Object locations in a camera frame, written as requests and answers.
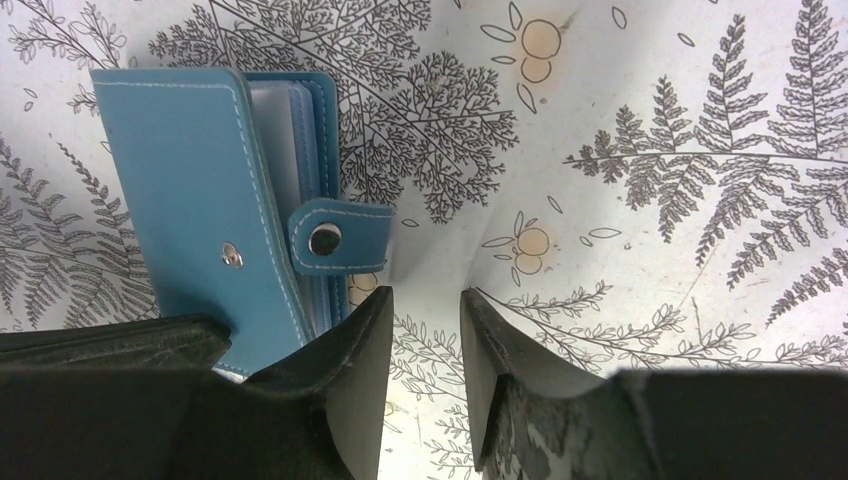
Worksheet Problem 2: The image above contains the floral table mat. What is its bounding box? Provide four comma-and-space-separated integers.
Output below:
1, 1, 847, 479

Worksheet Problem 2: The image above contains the blue leather card holder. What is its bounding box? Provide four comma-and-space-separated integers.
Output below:
90, 67, 392, 377

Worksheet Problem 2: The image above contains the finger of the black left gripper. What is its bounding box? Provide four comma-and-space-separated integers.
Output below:
1, 315, 231, 369

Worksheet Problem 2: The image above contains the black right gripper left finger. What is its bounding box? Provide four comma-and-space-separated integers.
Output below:
1, 287, 394, 479

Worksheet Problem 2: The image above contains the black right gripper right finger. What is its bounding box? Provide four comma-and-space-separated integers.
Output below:
460, 289, 847, 479

